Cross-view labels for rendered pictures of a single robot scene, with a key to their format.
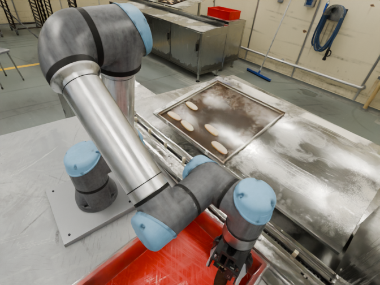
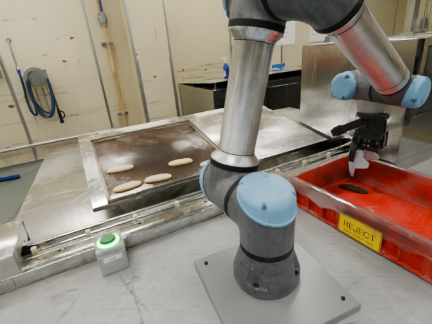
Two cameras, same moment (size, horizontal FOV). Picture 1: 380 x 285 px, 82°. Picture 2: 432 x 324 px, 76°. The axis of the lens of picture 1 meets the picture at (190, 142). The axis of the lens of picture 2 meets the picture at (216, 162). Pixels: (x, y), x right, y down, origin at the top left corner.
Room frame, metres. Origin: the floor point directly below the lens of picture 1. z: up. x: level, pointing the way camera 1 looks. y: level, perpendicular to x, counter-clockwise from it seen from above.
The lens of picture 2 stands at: (0.42, 0.83, 1.34)
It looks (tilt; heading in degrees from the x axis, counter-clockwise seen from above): 23 degrees down; 291
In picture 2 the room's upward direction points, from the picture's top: 5 degrees counter-clockwise
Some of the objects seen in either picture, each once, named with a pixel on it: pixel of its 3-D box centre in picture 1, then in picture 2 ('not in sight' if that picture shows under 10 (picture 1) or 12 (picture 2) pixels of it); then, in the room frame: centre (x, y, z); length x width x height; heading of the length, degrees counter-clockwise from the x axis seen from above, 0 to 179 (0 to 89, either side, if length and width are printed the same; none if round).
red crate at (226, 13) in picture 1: (223, 13); not in sight; (4.62, -0.38, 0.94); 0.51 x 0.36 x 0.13; 50
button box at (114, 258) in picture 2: not in sight; (112, 256); (0.91, 0.37, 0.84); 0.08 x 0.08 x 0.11; 46
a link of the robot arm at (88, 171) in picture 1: (87, 164); (264, 210); (0.51, 0.34, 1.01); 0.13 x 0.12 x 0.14; 139
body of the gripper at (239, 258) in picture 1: (232, 250); (369, 130); (0.25, -0.13, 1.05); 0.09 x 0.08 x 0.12; 150
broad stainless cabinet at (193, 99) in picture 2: not in sight; (263, 110); (1.04, -2.75, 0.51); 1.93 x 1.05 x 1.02; 46
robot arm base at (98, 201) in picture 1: (94, 186); (266, 254); (0.51, 0.34, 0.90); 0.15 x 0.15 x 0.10
